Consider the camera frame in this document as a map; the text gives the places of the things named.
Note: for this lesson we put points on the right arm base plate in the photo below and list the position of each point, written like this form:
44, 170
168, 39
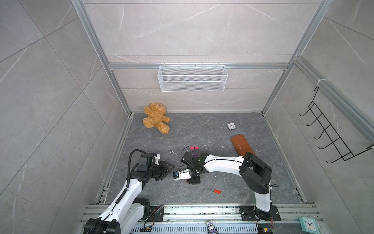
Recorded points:
252, 213

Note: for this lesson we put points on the brown teddy bear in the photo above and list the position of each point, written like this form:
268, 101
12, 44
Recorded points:
156, 117

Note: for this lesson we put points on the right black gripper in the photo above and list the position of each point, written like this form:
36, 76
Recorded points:
194, 181

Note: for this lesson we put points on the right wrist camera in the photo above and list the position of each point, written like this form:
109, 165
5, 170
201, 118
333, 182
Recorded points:
181, 175

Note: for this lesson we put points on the small square pink-white packet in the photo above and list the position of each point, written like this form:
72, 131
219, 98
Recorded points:
231, 126

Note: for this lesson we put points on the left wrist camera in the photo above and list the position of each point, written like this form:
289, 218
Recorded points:
156, 158

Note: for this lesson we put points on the teal alarm clock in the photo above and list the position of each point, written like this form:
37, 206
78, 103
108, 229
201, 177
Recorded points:
309, 225

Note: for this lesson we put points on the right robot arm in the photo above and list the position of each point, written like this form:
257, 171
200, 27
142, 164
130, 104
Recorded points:
256, 173

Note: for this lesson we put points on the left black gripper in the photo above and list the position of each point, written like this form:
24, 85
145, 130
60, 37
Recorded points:
164, 168

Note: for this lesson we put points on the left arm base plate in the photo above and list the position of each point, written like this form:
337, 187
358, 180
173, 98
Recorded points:
153, 213

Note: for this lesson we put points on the red usb drive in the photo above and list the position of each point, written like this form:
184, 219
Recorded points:
216, 191

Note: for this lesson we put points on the small purple toy figure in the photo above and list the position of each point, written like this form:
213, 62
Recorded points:
211, 228

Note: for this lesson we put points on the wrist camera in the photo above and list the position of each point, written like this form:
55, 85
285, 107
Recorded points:
181, 175
156, 158

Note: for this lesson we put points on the white wire mesh basket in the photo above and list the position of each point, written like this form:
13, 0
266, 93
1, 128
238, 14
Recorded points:
192, 78

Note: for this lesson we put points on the black wire hook rack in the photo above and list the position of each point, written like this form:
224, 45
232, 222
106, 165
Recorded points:
329, 131

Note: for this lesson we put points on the brown leather wallet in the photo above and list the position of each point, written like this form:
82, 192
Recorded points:
241, 145

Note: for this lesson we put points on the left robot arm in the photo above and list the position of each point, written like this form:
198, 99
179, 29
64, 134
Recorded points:
127, 208

